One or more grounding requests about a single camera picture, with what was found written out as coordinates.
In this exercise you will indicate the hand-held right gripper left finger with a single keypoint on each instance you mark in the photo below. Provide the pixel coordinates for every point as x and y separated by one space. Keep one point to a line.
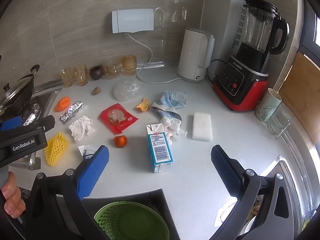
93 172

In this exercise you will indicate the orange foam fruit net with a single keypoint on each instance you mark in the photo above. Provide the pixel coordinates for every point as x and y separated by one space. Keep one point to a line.
62 104

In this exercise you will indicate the white tissue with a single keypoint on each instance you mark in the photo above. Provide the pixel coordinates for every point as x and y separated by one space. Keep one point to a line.
81 128
173 127

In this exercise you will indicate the red and black blender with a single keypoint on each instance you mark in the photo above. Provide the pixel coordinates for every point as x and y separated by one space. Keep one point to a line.
240 85

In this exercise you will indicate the dark brown tea cup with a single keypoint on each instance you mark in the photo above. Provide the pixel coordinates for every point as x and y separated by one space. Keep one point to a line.
96 73

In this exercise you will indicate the blue and white milk carton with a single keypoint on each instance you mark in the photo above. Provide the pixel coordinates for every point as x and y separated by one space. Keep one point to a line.
160 150

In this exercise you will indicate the orange peel piece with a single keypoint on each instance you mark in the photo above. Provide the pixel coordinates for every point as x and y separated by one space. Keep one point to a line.
143 105

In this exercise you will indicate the small white sachet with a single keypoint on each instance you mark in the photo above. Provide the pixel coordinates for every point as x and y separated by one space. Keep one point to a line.
86 152

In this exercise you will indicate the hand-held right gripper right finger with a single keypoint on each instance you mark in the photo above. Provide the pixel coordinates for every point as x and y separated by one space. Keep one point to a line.
226 172

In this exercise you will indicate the green plastic basket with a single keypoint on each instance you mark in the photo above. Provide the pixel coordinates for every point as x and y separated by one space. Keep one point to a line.
130 222

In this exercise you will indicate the clear glass teapot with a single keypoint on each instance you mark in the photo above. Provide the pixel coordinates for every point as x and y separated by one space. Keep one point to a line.
112 70

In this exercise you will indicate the steel sink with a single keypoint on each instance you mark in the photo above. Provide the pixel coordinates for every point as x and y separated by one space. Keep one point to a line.
287 170

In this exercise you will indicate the glass wok lid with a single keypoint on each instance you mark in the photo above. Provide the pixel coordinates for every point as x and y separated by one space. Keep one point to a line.
10 92

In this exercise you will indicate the gas stove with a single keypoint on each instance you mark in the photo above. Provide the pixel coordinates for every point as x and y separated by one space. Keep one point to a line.
50 100

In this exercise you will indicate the red snack packet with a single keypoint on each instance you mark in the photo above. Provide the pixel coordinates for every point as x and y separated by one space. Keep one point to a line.
118 118

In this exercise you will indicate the blue and white towel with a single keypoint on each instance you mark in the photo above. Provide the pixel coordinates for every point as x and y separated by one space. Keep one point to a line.
171 100

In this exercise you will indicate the yellow foam fruit net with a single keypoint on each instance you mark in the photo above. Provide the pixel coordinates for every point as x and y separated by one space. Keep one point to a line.
56 150

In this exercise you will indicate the wooden cutting board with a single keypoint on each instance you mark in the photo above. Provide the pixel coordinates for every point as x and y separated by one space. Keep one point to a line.
302 90

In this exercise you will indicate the white sponge block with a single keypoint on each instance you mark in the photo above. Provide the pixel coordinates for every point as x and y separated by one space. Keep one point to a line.
202 126

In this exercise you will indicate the ceramic cup with plant print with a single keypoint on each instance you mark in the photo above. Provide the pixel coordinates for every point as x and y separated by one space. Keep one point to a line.
266 107

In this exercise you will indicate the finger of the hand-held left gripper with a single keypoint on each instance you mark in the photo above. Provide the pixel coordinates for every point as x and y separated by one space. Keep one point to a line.
11 123
42 123

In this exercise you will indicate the amber ribbed glass mug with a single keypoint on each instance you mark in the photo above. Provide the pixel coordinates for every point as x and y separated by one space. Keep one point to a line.
129 65

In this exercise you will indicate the white vent grille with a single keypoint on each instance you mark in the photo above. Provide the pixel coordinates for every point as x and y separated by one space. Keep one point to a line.
241 17

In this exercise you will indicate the white electric kettle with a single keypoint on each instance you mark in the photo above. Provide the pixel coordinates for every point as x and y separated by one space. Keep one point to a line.
192 55

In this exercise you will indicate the black wok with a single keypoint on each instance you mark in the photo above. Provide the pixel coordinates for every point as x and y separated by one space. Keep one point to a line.
23 95

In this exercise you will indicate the white wall outlet box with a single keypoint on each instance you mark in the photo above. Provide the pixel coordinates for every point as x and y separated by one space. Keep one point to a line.
132 21

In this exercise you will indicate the small amber glass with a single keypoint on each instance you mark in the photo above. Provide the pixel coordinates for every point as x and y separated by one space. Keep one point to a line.
66 78
80 76

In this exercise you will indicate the stove foil liner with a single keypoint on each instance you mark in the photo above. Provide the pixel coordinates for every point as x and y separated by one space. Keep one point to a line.
32 113

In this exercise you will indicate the clear plastic bag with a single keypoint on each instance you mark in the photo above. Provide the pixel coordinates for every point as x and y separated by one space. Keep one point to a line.
127 91

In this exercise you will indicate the window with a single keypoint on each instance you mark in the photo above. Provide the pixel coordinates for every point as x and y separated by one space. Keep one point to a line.
311 27

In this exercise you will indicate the aluminium foil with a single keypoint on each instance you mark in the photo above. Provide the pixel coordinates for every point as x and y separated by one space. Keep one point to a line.
72 112

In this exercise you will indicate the person's left hand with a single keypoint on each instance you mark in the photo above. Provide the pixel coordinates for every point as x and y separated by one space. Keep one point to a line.
11 200

